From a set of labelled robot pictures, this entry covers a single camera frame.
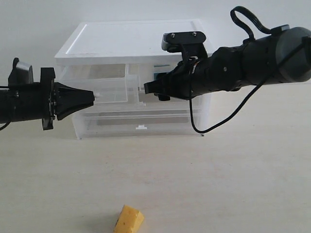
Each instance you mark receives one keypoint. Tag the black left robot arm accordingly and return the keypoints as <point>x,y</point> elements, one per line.
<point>20,103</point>

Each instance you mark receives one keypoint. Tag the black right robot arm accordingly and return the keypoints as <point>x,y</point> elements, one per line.
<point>282,57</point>

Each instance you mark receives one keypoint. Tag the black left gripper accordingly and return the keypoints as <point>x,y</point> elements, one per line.
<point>71,99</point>

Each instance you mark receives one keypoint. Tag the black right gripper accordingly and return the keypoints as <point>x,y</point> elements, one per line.
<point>184,82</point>

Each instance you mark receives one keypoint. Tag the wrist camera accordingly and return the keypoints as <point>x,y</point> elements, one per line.
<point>189,44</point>
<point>22,73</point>

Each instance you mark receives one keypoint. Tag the yellow cheese wedge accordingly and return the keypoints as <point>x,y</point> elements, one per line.
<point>129,220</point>

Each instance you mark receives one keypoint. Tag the white plastic drawer cabinet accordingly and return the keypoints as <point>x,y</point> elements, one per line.
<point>131,42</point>

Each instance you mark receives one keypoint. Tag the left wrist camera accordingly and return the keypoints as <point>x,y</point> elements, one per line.
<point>22,73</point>

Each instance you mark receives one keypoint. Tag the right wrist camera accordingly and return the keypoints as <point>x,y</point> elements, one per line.
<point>189,44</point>

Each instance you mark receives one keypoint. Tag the white blue-label pill bottle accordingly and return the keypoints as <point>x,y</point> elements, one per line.
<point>162,68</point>

